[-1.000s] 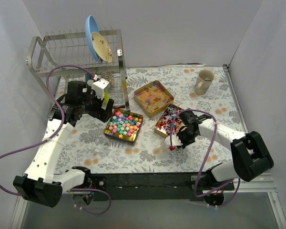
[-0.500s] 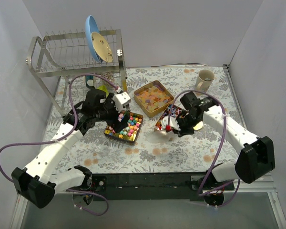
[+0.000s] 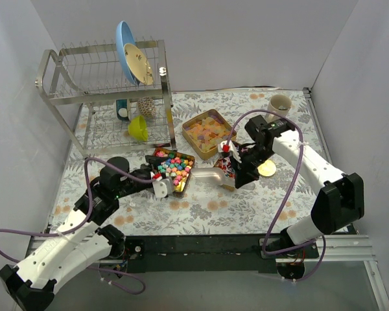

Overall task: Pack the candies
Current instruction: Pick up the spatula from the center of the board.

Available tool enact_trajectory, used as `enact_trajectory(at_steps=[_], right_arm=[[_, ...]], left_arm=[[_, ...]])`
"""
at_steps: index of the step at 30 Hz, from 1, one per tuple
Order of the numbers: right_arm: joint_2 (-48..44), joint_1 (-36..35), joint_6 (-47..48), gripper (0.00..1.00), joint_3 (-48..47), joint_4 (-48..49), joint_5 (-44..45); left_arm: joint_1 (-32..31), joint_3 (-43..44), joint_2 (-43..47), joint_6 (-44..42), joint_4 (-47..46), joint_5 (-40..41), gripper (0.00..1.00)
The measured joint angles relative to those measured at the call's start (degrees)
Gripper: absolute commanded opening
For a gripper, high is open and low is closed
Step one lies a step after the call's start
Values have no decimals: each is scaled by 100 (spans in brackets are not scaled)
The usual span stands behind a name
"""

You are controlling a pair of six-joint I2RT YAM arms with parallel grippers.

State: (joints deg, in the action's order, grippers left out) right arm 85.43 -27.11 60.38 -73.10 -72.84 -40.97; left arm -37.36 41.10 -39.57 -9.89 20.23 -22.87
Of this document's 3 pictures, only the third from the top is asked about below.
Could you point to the steel dish rack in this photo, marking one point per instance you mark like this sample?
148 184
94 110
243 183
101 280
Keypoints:
80 86

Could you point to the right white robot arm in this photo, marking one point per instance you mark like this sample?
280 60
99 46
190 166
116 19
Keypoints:
339 196

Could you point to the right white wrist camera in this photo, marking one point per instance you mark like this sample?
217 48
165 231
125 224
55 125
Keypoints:
227 147

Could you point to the blue plate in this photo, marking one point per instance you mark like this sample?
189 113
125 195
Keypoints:
123 36

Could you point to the gold tin of lollipops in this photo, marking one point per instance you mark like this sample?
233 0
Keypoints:
224 163

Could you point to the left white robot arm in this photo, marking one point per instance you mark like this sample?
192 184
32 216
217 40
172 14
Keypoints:
83 237

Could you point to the gold round jar lid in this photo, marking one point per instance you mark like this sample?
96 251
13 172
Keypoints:
267 169

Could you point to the patterned ceramic cup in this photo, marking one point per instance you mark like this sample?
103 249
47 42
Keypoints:
146 107

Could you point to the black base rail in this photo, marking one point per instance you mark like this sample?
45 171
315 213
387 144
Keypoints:
142 254

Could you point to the clear round candy jar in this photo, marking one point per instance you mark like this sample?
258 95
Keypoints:
130 202

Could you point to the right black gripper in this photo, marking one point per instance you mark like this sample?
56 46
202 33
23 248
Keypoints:
246 166

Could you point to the aluminium frame rail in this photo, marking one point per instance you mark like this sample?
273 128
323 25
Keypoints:
332 248

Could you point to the blue white mug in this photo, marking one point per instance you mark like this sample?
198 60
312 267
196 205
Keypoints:
121 109

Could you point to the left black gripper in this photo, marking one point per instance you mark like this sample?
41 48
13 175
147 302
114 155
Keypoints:
153 170

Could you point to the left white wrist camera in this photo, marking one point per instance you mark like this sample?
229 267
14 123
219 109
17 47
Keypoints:
162 186

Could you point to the cream floral plate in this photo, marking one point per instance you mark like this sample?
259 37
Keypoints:
139 64

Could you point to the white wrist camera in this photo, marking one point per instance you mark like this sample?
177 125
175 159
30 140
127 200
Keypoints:
227 147
162 186

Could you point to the gold tin of gummy candies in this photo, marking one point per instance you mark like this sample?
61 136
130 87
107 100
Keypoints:
205 132

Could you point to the gold tin of star candies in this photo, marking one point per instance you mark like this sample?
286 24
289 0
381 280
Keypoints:
178 166

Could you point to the beige ceramic mug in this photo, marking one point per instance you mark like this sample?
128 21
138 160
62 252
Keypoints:
279 104

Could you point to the lime green bowl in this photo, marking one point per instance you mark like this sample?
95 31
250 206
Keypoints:
138 128

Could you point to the floral table mat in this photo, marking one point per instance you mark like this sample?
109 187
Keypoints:
205 208

